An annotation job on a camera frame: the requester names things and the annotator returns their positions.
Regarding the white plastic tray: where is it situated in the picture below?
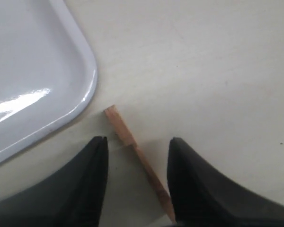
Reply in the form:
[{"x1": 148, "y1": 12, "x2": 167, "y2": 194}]
[{"x1": 0, "y1": 0, "x2": 98, "y2": 163}]

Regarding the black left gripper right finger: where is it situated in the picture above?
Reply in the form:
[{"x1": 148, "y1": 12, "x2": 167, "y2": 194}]
[{"x1": 167, "y1": 138, "x2": 284, "y2": 227}]

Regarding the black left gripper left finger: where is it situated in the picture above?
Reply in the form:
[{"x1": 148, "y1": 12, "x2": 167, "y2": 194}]
[{"x1": 0, "y1": 136, "x2": 108, "y2": 227}]

